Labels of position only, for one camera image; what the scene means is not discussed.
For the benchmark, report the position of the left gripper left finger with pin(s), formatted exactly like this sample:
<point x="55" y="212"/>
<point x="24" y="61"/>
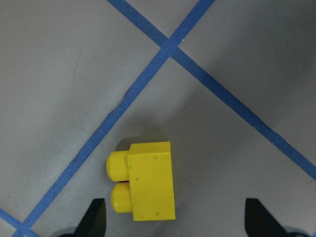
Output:
<point x="93" y="223"/>

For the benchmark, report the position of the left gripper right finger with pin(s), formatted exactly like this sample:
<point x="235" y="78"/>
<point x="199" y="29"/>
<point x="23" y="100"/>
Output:
<point x="259" y="222"/>

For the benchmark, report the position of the yellow toy block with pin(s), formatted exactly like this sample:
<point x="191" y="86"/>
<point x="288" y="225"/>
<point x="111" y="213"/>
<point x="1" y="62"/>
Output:
<point x="144" y="181"/>

